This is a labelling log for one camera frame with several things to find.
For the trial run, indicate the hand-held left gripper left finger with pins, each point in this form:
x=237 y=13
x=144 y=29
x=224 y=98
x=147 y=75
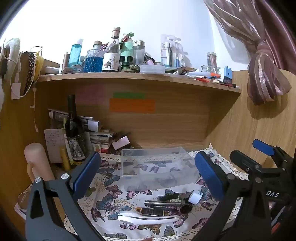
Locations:
x=87 y=173

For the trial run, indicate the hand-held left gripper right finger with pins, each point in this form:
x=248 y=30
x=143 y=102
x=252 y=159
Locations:
x=208 y=176

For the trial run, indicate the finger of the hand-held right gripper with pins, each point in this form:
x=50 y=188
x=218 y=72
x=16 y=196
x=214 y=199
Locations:
x=263 y=147
x=242 y=161

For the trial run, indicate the white tape roll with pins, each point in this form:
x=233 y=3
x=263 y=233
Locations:
x=195 y=197

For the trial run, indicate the dark cylinder cap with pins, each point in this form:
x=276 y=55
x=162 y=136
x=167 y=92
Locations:
x=186 y=208

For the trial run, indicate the clear plastic box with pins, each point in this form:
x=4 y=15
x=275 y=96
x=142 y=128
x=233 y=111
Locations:
x=159 y=166

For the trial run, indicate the silver metal tool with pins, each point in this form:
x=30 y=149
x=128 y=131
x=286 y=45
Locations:
x=161 y=203

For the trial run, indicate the black gold lighter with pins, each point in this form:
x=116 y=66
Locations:
x=152 y=210

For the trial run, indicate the butterfly print lace cloth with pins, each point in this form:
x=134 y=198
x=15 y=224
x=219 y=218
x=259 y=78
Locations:
x=111 y=185

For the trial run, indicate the yellow candle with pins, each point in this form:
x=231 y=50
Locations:
x=65 y=160

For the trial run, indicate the stack of small books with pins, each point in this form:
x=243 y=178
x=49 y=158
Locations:
x=100 y=141

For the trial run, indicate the white handwritten note paper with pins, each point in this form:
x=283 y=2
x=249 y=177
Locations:
x=54 y=146

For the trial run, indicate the small white card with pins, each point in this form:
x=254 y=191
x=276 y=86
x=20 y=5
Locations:
x=120 y=142

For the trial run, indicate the dark wine bottle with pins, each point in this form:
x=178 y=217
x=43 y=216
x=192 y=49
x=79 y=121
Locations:
x=74 y=129

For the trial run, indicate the cream cylinder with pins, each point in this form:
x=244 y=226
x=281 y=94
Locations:
x=38 y=160

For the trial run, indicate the wooden desk hutch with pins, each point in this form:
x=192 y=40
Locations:
x=175 y=125

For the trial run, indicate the white paper tag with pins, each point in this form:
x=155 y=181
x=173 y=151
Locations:
x=19 y=209

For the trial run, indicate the pink sticky note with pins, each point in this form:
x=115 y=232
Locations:
x=90 y=95

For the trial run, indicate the blue plastic block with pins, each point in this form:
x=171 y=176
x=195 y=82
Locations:
x=227 y=75

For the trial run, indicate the orange sticky note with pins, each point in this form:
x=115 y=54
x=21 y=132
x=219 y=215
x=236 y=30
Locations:
x=131 y=106

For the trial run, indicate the mauve striped curtain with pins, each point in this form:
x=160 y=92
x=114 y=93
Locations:
x=266 y=60

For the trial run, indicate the green sticky note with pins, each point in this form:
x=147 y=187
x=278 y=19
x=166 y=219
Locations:
x=129 y=95

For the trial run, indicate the white marker with orange cap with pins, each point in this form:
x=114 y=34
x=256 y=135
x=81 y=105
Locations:
x=203 y=74

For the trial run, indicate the glass jar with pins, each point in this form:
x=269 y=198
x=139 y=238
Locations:
x=211 y=61

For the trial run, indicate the white round tin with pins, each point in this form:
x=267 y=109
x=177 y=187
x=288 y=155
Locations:
x=51 y=70

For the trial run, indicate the white hanging tag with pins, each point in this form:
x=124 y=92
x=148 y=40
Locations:
x=15 y=90

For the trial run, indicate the glass bottle with blue liquid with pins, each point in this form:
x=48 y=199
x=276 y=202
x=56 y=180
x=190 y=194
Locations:
x=93 y=61

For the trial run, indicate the small brown bottle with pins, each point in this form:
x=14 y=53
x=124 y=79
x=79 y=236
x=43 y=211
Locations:
x=66 y=61

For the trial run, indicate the dark green ink bottle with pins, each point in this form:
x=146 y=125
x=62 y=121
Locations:
x=126 y=64

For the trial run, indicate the clear bottle with white label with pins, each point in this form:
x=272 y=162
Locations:
x=111 y=58

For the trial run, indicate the light blue plastic bottle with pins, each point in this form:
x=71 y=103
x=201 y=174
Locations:
x=75 y=54

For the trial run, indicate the clear flat plastic case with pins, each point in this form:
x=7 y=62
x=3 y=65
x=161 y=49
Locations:
x=152 y=69

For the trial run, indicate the black lace headband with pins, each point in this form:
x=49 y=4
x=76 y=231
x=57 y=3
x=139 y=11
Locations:
x=30 y=67

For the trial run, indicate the clear blister pack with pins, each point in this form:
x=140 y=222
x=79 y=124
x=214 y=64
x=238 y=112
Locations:
x=171 y=51

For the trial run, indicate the clear bottle with silver cap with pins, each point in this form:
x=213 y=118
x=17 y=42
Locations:
x=138 y=52

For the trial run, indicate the green pump bottle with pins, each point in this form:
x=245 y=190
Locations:
x=127 y=47

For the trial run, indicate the white fuzzy headband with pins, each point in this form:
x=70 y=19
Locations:
x=12 y=49

